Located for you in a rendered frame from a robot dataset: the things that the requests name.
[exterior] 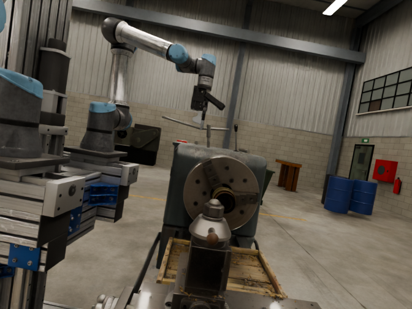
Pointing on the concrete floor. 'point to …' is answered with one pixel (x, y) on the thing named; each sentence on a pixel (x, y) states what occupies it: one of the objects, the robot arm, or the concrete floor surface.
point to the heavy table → (289, 175)
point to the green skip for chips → (267, 182)
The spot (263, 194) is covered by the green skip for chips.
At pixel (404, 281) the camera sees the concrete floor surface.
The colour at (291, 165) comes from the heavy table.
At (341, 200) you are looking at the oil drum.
